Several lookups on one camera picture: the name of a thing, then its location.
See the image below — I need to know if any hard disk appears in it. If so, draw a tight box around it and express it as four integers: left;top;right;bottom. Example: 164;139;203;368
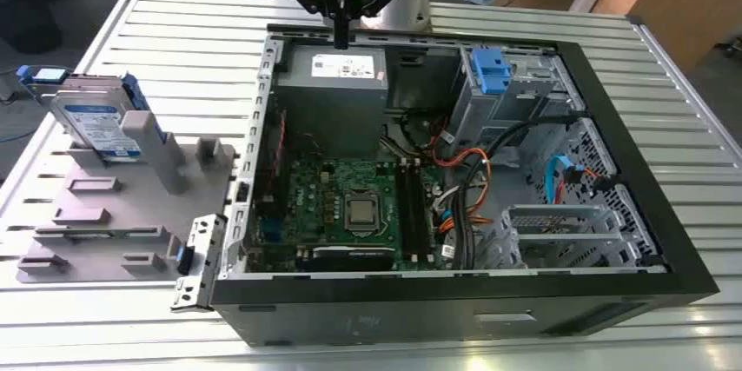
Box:
16;64;154;164

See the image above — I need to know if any silver disk bay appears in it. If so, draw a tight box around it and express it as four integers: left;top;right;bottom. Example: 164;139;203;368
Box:
483;203;666;271

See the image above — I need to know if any blue drive latch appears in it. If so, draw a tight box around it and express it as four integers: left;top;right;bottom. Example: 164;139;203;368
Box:
471;47;514;96

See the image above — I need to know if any grey power supply unit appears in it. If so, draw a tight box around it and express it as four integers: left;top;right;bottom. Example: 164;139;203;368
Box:
270;43;391;162

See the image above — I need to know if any silver optical drive cage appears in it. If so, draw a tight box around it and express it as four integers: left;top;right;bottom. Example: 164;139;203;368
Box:
449;43;586;153

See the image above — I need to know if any silver CPU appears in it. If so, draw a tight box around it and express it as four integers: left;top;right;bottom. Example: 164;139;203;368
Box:
346;200;378;224

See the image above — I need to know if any black RAM slot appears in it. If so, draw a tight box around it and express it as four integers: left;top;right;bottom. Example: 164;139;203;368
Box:
397;157;419;262
411;157;435;262

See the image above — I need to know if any black waste bin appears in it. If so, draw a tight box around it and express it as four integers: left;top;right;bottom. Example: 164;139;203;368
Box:
8;0;64;56

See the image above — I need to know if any CPU socket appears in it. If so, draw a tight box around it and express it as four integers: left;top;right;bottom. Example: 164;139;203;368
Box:
341;187;389;238

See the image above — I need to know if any green motherboard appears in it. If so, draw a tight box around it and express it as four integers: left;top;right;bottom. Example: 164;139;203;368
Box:
254;156;463;273

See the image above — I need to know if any black graphics card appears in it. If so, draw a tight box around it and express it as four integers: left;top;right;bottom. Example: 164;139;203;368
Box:
294;243;398;275

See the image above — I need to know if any grey parts rack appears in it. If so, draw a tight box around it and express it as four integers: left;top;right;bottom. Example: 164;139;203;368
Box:
15;109;243;284

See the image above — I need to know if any green RAM stick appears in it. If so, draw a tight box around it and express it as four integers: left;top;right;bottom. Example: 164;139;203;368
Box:
58;230;159;242

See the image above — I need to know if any black open PC case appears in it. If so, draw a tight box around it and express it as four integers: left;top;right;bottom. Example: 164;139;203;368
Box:
208;22;721;348

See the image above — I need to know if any thick black cable bundle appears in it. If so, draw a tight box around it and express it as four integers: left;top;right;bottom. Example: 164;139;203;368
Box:
449;114;585;270

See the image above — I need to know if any orange wire bundle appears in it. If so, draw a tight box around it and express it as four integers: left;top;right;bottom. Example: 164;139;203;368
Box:
431;148;495;234

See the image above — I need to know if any blue data wire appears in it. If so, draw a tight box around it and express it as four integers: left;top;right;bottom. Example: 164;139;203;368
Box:
543;153;583;206

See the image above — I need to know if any power wire with black connector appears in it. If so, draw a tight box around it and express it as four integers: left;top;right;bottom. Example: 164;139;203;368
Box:
567;164;625;194

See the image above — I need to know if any metal expansion slot bracket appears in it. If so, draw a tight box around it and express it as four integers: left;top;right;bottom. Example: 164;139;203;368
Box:
170;213;228;313

